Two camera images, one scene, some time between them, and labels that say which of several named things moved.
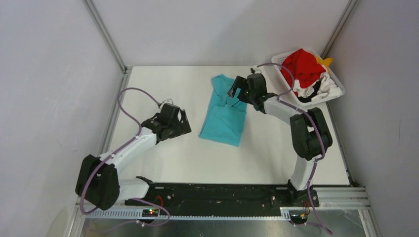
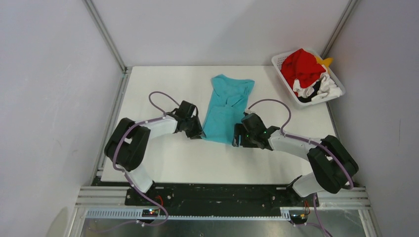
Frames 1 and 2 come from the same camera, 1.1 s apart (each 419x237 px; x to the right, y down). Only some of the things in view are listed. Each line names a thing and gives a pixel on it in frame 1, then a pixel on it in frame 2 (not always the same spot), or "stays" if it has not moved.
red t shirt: x=304 y=66 stays
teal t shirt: x=225 y=116 stays
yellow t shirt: x=327 y=61 stays
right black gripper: x=241 y=83 to x=240 y=130
